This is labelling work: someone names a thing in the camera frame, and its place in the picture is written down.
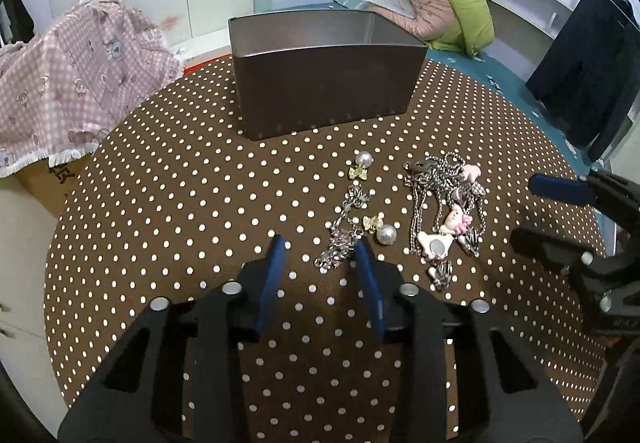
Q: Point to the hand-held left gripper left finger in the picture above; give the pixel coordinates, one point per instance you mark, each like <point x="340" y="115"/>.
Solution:
<point x="267" y="283"/>

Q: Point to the pearl earring gold bow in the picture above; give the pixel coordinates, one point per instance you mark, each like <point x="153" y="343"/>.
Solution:
<point x="386" y="235"/>
<point x="363" y="158"/>

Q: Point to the flat white box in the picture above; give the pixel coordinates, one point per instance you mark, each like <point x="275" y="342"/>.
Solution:
<point x="210" y="45"/>

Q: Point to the brown polka dot tablecloth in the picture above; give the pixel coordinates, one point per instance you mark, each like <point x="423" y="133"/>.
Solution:
<point x="175" y="203"/>

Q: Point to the green padded jacket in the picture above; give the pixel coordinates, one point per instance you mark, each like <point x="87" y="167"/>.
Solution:
<point x="460" y="8"/>

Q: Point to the dark metal tin box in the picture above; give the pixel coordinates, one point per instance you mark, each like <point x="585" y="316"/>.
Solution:
<point x="320" y="88"/>

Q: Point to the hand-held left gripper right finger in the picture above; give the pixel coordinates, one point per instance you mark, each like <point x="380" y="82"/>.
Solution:
<point x="370" y="288"/>

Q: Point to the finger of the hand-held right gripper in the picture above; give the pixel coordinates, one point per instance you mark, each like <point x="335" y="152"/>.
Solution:
<point x="560" y="188"/>
<point x="545" y="245"/>

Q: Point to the white pillow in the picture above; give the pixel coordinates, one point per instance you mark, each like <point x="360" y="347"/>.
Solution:
<point x="390" y="0"/>

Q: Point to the cardboard box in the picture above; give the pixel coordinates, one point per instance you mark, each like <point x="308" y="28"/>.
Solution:
<point x="45" y="188"/>

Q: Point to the pink checked cloth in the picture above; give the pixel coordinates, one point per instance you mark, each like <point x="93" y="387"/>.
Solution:
<point x="90" y="73"/>

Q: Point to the dark hanging coat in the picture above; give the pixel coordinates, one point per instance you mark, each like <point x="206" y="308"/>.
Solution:
<point x="585" y="73"/>

